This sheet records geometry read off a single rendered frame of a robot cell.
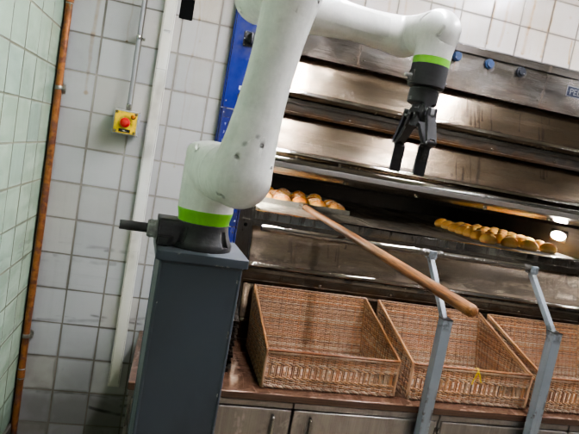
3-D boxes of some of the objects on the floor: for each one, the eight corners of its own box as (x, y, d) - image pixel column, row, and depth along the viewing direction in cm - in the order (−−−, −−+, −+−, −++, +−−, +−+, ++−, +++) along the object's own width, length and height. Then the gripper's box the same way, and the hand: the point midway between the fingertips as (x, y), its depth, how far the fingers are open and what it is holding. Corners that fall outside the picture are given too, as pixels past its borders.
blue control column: (171, 317, 436) (214, 47, 412) (190, 319, 439) (235, 52, 415) (163, 454, 249) (242, -26, 225) (197, 456, 252) (279, -16, 228)
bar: (212, 499, 223) (261, 222, 210) (484, 511, 251) (544, 265, 237) (216, 557, 193) (275, 237, 180) (526, 562, 220) (596, 284, 207)
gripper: (390, 89, 147) (372, 167, 149) (436, 82, 123) (414, 174, 125) (414, 96, 149) (397, 172, 151) (464, 89, 125) (443, 180, 127)
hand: (406, 169), depth 138 cm, fingers open, 13 cm apart
